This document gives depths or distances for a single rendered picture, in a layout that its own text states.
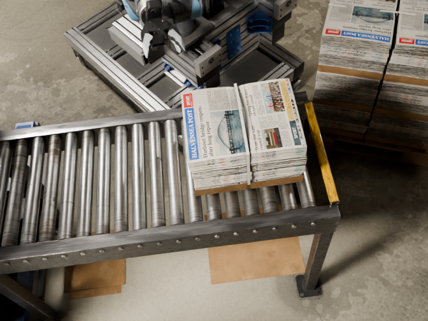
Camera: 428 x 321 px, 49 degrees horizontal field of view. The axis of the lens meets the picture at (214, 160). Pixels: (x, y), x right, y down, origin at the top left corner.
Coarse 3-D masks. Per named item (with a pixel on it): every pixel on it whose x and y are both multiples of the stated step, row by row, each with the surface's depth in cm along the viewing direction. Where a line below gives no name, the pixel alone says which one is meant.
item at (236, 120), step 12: (240, 96) 157; (240, 120) 152; (240, 132) 149; (252, 132) 149; (240, 144) 147; (252, 144) 147; (240, 156) 146; (252, 156) 146; (240, 168) 152; (252, 168) 153; (240, 180) 159; (252, 180) 160
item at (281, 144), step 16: (272, 80) 159; (288, 80) 159; (256, 96) 157; (272, 96) 156; (288, 96) 155; (256, 112) 153; (272, 112) 152; (288, 112) 152; (256, 128) 150; (272, 128) 149; (288, 128) 149; (256, 144) 146; (272, 144) 146; (288, 144) 146; (304, 144) 145; (272, 160) 149; (288, 160) 151; (304, 160) 152; (272, 176) 159; (288, 176) 160
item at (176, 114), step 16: (304, 96) 184; (144, 112) 186; (160, 112) 186; (176, 112) 185; (304, 112) 189; (32, 128) 186; (48, 128) 186; (64, 128) 185; (80, 128) 185; (96, 128) 184; (112, 128) 185; (128, 128) 186; (144, 128) 187; (160, 128) 188; (64, 144) 190; (80, 144) 191; (96, 144) 193; (112, 144) 194
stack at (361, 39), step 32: (352, 0) 207; (384, 0) 205; (416, 0) 204; (352, 32) 197; (384, 32) 195; (416, 32) 194; (320, 64) 213; (352, 64) 207; (384, 64) 202; (416, 64) 198; (320, 96) 230; (352, 96) 224; (384, 96) 218; (416, 96) 212; (352, 128) 244; (384, 128) 238; (416, 128) 232; (416, 160) 252
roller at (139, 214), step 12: (132, 132) 182; (144, 132) 184; (132, 144) 179; (144, 144) 181; (132, 156) 176; (144, 156) 177; (132, 168) 174; (144, 168) 174; (132, 180) 171; (144, 180) 171; (132, 192) 168; (144, 192) 168; (132, 204) 166; (144, 204) 166; (132, 216) 164; (144, 216) 163; (132, 228) 161; (144, 228) 160
